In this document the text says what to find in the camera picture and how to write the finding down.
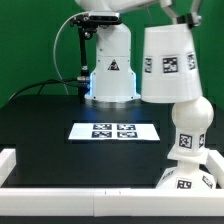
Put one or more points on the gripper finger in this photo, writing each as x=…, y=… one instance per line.
x=193, y=17
x=166, y=6

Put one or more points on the white lamp shade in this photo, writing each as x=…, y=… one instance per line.
x=169, y=71

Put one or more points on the white light bulb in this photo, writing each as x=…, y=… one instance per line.
x=191, y=119

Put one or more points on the white lamp base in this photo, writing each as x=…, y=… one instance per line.
x=187, y=173

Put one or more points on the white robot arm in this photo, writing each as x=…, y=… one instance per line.
x=113, y=80

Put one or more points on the white marker sheet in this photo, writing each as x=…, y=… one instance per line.
x=113, y=131

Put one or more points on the white left rail block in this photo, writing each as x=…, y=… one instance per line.
x=7, y=163

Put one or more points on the white front rail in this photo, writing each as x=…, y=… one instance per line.
x=110, y=202

